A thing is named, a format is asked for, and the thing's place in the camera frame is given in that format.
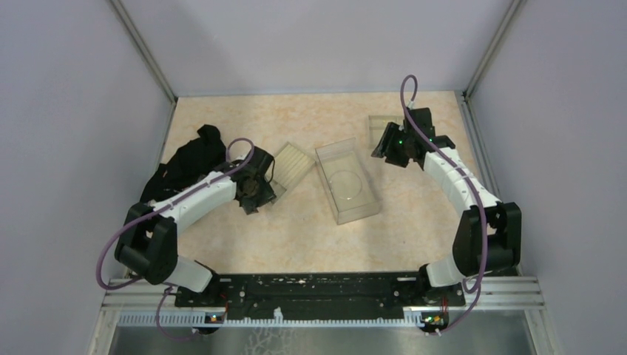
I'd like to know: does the beige slotted ring tray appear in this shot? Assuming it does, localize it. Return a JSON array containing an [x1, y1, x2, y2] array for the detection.
[[265, 141, 316, 204]]

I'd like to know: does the clear plastic box cover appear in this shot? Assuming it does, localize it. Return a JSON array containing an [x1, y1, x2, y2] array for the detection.
[[315, 138, 382, 225]]

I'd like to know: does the silver bangle bracelet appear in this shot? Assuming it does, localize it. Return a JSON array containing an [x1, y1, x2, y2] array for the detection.
[[328, 169, 365, 200]]

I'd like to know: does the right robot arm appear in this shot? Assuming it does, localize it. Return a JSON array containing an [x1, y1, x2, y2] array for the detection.
[[371, 108, 522, 305]]

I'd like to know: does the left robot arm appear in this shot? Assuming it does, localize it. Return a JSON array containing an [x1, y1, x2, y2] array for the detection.
[[114, 147, 276, 306]]

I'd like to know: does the beige compartment tray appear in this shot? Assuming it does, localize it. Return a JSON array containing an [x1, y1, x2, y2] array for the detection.
[[367, 115, 404, 149]]

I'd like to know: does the black cloth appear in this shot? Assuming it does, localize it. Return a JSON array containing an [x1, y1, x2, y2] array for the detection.
[[139, 124, 226, 203]]

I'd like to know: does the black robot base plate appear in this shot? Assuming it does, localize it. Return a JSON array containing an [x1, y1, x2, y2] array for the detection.
[[174, 271, 466, 321]]

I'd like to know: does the white slotted cable duct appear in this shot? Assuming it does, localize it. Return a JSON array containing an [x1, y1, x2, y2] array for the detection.
[[117, 309, 424, 328]]

